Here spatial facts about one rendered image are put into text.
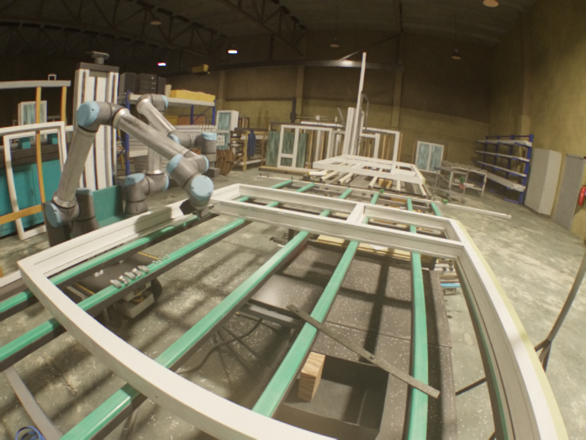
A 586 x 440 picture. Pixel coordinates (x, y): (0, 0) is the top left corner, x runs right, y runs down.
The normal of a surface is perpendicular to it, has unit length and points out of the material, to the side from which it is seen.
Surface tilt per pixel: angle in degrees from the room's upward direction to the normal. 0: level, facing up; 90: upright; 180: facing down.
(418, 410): 0
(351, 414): 0
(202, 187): 62
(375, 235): 90
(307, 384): 90
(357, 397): 0
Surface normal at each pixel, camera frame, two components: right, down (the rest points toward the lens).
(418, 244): -0.36, 0.27
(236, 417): 0.07, -0.95
